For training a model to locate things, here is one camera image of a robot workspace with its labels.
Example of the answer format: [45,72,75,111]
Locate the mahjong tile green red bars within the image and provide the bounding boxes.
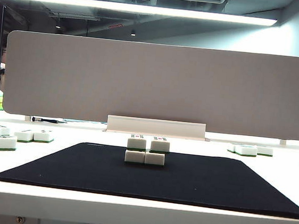
[149,135,172,155]
[126,133,148,153]

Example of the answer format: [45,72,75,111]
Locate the mahjong tile red character print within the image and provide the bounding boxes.
[123,148,146,167]
[143,151,167,168]

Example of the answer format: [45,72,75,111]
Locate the beige fabric desk partition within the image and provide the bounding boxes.
[0,26,299,145]

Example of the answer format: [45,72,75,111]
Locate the black rectangular desk mat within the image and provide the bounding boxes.
[0,132,299,220]

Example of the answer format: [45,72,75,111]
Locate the black screwdriver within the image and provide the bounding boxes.
[31,116,68,126]

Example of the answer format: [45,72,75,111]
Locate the long white light strip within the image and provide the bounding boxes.
[13,0,279,28]

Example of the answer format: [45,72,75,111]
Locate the white partition base bracket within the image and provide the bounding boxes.
[102,113,213,144]

